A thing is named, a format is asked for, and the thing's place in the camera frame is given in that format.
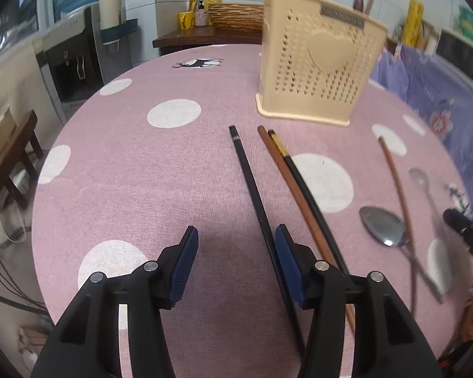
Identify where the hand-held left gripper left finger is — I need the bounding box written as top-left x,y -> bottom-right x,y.
31,225 -> 200,378

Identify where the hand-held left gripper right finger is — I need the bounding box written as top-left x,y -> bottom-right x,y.
275,224 -> 444,378

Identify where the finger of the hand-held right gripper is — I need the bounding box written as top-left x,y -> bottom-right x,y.
443,208 -> 473,268

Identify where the black chopstick gold band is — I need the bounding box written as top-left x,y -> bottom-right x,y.
229,125 -> 306,357
267,129 -> 351,275

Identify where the metal spoon patterned handle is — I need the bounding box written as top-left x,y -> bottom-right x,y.
359,206 -> 445,305

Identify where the cream plastic utensil holder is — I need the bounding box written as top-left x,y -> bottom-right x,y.
255,0 -> 389,127

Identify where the pink polka dot tablecloth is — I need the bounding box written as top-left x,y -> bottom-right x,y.
31,43 -> 473,378

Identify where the purple floral cloth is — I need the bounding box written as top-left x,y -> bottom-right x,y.
368,43 -> 473,221

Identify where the white microwave oven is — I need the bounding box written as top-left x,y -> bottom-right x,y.
435,27 -> 473,81

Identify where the green instant noodle cup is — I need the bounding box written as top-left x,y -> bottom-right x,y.
456,6 -> 473,42

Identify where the dark wooden chair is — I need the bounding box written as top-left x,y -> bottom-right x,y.
0,109 -> 44,210

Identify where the yellow plastic roll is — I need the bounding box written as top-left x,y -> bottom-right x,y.
401,0 -> 424,48

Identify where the dark wooden counter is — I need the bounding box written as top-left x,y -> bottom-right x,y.
153,26 -> 264,56

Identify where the grey water dispenser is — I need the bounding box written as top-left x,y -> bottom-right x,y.
35,4 -> 132,115

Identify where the wicker basket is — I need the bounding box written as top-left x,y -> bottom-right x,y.
207,3 -> 266,30

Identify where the pink patterned pump bottle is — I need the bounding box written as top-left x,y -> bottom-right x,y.
195,0 -> 209,27

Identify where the cream paper cup sleeve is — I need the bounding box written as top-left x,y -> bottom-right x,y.
98,0 -> 124,30

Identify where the black power cable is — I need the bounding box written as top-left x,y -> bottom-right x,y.
0,260 -> 48,316

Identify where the aluminium frame window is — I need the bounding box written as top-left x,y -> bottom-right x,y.
0,0 -> 54,67

